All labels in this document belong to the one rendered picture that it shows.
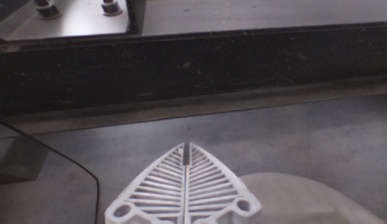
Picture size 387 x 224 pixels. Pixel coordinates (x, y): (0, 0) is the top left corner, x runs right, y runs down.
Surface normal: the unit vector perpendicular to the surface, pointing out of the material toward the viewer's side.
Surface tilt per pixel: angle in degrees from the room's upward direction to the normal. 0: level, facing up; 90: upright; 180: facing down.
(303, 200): 1
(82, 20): 0
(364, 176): 0
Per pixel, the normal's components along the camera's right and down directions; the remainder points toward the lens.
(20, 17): 0.77, -0.47
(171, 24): 0.01, -0.60
